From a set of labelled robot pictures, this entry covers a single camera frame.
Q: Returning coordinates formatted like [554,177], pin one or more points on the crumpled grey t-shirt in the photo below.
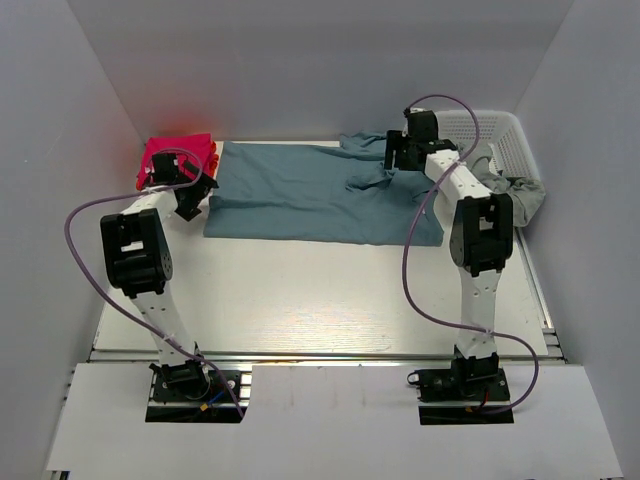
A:
[527,194]

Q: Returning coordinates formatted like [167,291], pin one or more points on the blue-grey t-shirt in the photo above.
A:
[339,194]

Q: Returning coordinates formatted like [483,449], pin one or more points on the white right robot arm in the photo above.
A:
[481,242]

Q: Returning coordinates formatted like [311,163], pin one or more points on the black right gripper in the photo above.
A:
[394,141]

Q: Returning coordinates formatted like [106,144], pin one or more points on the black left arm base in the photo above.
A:
[180,395]

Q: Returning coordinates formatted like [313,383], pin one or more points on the folded magenta t-shirt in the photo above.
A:
[192,157]

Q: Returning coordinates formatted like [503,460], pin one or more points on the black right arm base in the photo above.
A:
[443,402]

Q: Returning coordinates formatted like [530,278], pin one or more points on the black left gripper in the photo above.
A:
[202,186]

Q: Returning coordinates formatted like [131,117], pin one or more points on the white plastic basket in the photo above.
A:
[501,130]

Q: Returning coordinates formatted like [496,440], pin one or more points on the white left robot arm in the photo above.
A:
[139,263]

